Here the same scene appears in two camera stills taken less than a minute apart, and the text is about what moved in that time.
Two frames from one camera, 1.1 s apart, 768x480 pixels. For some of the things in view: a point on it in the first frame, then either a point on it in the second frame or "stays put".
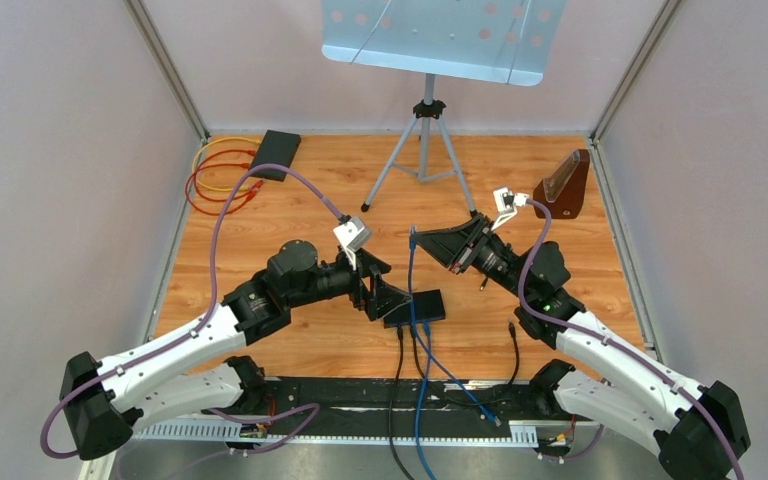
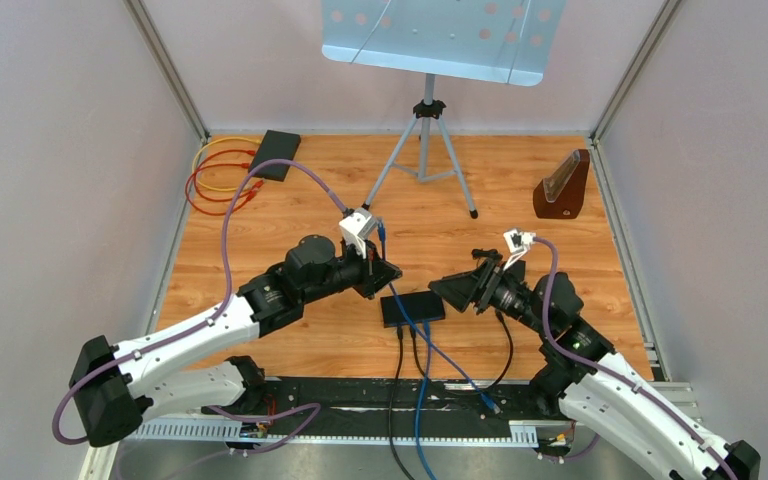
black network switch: [428, 305] stays put
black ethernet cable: [400, 339] stays put
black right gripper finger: [457, 247] -> [459, 290]
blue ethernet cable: [427, 339] stays put
